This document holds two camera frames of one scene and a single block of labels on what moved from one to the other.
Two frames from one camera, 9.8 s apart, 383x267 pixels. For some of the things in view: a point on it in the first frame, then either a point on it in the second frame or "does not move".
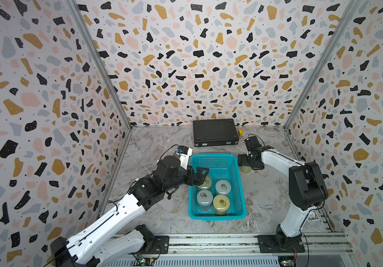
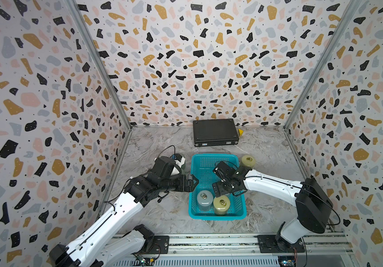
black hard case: x=215 y=132 does not move
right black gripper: x=242 y=161 to x=219 y=191
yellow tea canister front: x=221 y=202 does not move
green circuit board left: x=145 y=261 does not move
